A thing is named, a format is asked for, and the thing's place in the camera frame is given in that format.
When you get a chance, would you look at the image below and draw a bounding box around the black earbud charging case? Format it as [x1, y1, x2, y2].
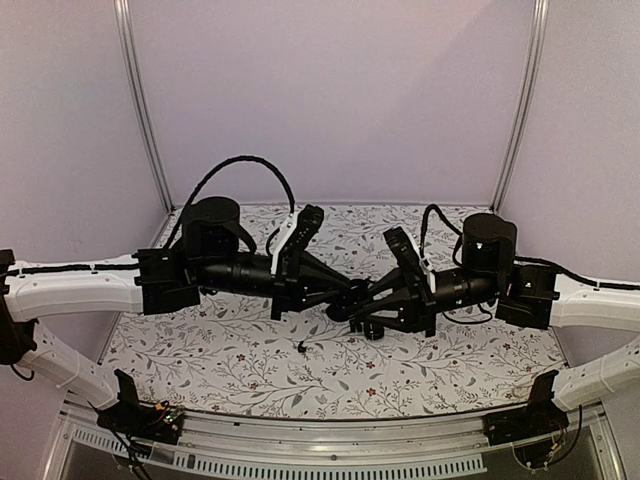
[363, 323, 385, 341]

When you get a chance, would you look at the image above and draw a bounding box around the left black braided cable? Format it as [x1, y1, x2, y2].
[169, 155, 296, 251]

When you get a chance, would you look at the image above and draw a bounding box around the left aluminium frame post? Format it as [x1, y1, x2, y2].
[113, 0, 175, 214]

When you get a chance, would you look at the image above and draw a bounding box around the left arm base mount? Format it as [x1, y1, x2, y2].
[97, 369, 185, 445]

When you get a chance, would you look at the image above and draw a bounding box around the floral patterned table mat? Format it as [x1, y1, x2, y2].
[102, 203, 566, 420]

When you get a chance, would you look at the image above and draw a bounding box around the black braided cable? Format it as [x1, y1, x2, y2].
[169, 155, 296, 251]
[422, 203, 494, 326]

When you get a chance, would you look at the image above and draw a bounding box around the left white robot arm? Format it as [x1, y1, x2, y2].
[1, 196, 360, 434]

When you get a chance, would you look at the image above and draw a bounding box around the right black braided cable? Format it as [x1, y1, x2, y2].
[422, 203, 494, 326]

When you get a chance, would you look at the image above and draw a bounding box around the aluminium frame post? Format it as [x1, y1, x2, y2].
[113, 0, 175, 214]
[490, 0, 549, 213]

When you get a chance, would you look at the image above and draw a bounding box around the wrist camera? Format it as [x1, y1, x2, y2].
[270, 204, 324, 275]
[383, 226, 436, 294]

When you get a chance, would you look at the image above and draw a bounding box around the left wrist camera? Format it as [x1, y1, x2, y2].
[270, 204, 324, 275]

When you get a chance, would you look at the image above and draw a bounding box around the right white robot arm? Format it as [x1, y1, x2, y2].
[326, 213, 639, 340]

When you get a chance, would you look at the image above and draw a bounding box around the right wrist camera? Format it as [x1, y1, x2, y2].
[383, 226, 436, 294]

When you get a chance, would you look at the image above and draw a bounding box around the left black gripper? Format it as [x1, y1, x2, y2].
[196, 253, 352, 323]

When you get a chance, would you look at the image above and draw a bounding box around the right aluminium frame post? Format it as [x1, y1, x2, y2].
[490, 0, 549, 213]

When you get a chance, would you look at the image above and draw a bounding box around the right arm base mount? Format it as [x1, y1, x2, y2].
[482, 370, 569, 470]

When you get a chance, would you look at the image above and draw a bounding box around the front aluminium rail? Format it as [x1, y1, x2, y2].
[42, 396, 634, 479]

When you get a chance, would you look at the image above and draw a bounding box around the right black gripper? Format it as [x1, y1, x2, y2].
[351, 266, 502, 339]

